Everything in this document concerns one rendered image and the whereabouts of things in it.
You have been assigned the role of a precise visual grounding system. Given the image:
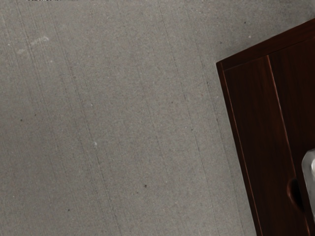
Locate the dark brown wooden cabinet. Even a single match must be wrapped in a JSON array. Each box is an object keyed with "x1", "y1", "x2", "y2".
[{"x1": 216, "y1": 17, "x2": 315, "y2": 236}]

